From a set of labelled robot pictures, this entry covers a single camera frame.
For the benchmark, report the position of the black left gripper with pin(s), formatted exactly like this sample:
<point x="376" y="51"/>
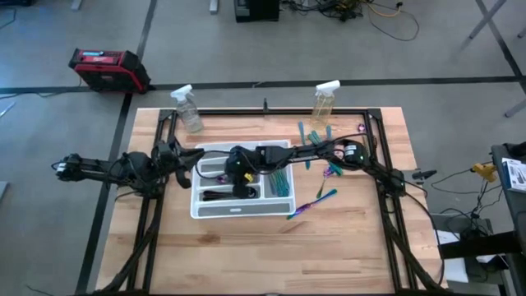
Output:
<point x="168" y="158"/>

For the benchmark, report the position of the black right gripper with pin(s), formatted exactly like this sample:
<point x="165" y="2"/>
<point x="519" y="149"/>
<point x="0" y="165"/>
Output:
<point x="240" y="164"/>

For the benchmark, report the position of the white plastic cutlery tray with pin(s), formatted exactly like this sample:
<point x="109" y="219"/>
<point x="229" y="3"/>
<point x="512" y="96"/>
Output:
<point x="242" y="210"/>

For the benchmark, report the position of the iridescent rainbow table knife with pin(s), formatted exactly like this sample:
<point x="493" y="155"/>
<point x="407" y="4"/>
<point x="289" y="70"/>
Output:
<point x="312" y="204"/>

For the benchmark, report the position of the iridescent long spoon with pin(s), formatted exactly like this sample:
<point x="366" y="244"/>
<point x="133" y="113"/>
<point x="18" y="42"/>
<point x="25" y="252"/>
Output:
<point x="324" y="181"/>

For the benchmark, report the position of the iridescent teal cutlery piece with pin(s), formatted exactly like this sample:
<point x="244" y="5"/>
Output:
<point x="336" y="168"/>

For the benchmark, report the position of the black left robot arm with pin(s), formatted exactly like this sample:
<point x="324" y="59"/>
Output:
<point x="102" y="170"/>

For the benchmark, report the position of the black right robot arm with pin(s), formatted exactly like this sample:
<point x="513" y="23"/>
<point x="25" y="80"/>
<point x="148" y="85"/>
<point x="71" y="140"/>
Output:
<point x="312" y="154"/>

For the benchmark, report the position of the clear spray bottle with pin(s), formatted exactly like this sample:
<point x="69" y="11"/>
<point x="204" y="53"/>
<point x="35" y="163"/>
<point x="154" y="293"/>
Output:
<point x="188" y="111"/>

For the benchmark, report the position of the yellow liquid spray bottle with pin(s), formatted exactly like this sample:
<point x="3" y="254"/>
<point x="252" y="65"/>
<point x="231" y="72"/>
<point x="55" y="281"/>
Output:
<point x="324" y="104"/>

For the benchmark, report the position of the red and black tool bag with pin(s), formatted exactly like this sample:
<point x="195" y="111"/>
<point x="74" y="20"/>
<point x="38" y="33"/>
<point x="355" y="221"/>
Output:
<point x="109" y="72"/>

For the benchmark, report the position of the grey metal table foot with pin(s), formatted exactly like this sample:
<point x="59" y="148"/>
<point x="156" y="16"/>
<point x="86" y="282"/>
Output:
<point x="213" y="6"/>

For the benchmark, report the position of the black computer tower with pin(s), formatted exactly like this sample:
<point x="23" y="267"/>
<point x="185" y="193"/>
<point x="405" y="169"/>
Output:
<point x="257" y="10"/>

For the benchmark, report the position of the black table clamp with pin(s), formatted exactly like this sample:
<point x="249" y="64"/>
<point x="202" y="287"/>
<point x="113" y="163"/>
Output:
<point x="423" y="174"/>

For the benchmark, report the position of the grey floor box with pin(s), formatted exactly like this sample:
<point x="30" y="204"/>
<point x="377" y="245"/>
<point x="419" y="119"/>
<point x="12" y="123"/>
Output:
<point x="460" y="224"/>

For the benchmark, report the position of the white floor paper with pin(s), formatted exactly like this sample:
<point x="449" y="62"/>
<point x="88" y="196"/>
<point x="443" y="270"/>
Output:
<point x="452" y="263"/>

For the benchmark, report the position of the white printed paper box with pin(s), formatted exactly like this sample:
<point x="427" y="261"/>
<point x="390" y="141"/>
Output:
<point x="513" y="174"/>

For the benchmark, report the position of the black side cart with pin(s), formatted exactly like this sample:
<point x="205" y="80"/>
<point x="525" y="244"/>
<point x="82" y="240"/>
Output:
<point x="518" y="214"/>

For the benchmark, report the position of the grey folding table legs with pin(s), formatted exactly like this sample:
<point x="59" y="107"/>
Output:
<point x="485" y="22"/>

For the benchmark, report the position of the black metal table frame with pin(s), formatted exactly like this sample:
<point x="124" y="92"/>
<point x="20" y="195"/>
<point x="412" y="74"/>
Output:
<point x="238" y="111"/>

